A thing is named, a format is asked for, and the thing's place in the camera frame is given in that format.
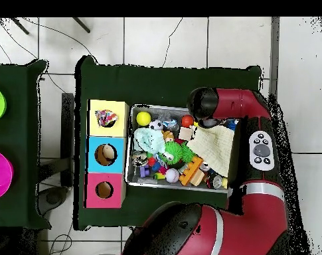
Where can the colourful polka-dot cloth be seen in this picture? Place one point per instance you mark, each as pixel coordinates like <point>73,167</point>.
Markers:
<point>105,117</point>

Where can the green spiky toy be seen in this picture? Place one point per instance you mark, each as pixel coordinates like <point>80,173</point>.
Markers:
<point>175,151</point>

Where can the blue spiky toy with eyes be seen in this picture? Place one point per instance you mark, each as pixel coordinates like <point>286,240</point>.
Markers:
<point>232,124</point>

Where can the wooden box with three holes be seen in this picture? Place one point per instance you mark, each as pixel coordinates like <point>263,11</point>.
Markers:
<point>118,130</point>

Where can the orange ball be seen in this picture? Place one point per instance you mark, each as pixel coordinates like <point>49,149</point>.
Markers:
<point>187,120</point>

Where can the shallow mesh bin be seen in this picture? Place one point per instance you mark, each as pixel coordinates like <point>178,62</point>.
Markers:
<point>135,180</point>

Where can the yellow ball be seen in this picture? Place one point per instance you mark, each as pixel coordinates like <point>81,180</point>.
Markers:
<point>143,118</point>

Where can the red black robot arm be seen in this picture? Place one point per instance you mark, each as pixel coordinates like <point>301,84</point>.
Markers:
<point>256,212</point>

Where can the orange plastic building block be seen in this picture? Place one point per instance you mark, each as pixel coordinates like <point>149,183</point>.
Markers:
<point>190,171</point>

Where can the wooden cube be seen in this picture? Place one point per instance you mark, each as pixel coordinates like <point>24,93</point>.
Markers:
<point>186,133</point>

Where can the cream waffle cloth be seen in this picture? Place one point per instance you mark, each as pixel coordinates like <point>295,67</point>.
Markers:
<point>211,148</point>

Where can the small soccer ball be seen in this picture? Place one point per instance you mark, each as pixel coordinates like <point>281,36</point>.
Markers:
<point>156,124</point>

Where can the dark green tablecloth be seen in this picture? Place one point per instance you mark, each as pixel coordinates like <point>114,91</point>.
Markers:
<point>22,146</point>
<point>150,85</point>

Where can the pink bowl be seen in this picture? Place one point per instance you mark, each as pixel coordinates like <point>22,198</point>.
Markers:
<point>0,174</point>

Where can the mint waffle cloth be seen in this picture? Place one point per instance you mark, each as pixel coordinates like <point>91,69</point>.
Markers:
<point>148,140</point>

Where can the black tripod leg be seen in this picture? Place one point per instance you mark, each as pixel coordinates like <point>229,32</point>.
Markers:
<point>81,25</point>
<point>20,26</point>

